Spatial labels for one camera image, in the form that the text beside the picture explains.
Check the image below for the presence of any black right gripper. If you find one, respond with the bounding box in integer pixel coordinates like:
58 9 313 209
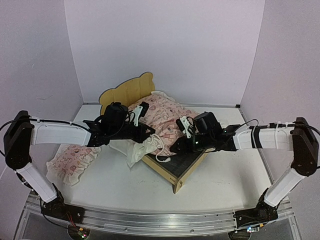
170 133 214 157

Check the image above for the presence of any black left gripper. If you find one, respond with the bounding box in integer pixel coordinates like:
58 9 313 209
110 122 156 144

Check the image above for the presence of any pink unicorn print blanket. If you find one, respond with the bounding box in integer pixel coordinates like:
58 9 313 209
109 91 198 168

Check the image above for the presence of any wooden pet bed frame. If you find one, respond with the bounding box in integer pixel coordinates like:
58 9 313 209
99 72 208 194

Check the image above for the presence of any pink ruffled unicorn pillow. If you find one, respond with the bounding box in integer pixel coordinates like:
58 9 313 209
46 144 102 186

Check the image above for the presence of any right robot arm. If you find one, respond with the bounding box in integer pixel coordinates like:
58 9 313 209
169 112 320 222

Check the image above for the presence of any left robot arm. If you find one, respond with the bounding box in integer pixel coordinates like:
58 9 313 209
2 110 155 219

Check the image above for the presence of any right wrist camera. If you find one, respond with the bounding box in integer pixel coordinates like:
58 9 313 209
175 116 196 139

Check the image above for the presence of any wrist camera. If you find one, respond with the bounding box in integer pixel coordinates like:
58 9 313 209
175 116 196 139
96 101 150 133

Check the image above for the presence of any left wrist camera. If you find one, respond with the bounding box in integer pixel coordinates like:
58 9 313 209
96 101 150 133

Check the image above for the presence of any aluminium front rail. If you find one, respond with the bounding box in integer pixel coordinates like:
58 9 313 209
13 194 302 240

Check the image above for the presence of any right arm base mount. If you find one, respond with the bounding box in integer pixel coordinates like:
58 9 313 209
233 207 278 229

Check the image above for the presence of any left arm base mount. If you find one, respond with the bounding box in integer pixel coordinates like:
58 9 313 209
41 203 85 224

